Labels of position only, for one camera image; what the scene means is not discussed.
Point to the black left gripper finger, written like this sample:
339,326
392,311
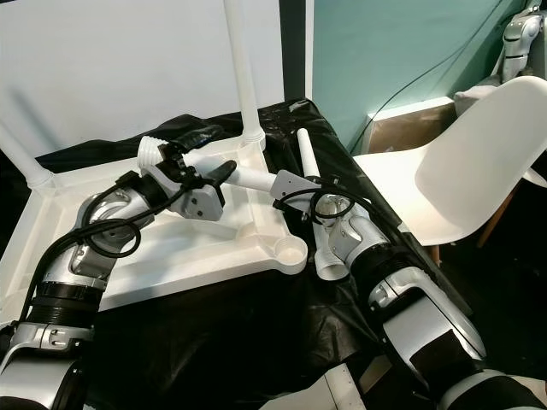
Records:
220,172
201,137

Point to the white plastic table leg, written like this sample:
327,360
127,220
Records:
308,158
26,162
252,178
244,68

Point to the white plastic table top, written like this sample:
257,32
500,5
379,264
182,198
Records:
68,248

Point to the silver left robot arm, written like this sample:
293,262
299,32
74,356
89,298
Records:
68,282

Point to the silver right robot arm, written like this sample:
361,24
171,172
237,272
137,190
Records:
419,307

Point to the white plastic chair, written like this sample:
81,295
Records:
461,162

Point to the grey cushion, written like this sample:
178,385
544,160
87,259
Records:
477,96

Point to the silver grey standing robot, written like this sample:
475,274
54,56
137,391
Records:
521,43

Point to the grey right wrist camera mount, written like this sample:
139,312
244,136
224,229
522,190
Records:
295,186

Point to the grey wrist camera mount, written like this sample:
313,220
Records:
209,203
295,186

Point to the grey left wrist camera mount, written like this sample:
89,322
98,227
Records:
209,203

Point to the white wall panel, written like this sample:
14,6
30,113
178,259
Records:
102,68

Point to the black vertical wall post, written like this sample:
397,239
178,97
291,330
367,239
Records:
293,51

